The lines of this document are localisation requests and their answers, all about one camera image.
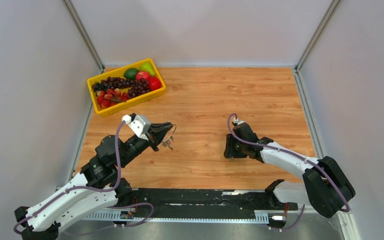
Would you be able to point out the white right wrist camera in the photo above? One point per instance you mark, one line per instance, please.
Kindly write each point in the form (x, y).
(236, 122)

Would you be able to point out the silver keyring with keys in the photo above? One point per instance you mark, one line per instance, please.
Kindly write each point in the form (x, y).
(168, 140)

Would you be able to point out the yellow plastic fruit tray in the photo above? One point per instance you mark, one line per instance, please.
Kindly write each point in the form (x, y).
(119, 72)

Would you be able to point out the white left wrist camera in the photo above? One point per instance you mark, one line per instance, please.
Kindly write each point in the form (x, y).
(139, 124)

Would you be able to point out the red pink apple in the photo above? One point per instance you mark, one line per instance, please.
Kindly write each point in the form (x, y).
(142, 75)

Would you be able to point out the red cherries cluster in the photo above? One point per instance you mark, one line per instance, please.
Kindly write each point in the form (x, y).
(111, 97)

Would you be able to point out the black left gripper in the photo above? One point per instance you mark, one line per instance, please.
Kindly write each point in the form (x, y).
(156, 134)

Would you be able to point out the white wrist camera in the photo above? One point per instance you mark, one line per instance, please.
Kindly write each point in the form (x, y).
(139, 124)
(236, 122)

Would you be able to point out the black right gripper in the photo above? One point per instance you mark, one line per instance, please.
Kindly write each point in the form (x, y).
(229, 151)

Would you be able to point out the dark green avocado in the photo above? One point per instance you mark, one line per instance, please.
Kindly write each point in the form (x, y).
(130, 73)

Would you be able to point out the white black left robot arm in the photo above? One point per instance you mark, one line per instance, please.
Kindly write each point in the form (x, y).
(98, 185)

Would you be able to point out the green pear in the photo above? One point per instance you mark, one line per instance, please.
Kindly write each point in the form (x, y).
(148, 67)

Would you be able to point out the bright red tomato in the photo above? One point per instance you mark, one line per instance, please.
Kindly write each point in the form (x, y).
(154, 83)

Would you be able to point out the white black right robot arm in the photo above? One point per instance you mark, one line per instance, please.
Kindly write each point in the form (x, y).
(324, 185)

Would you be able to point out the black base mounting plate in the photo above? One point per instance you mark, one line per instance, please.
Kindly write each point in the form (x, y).
(227, 204)

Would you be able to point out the dark purple grape bunch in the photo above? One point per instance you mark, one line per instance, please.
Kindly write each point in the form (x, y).
(112, 83)

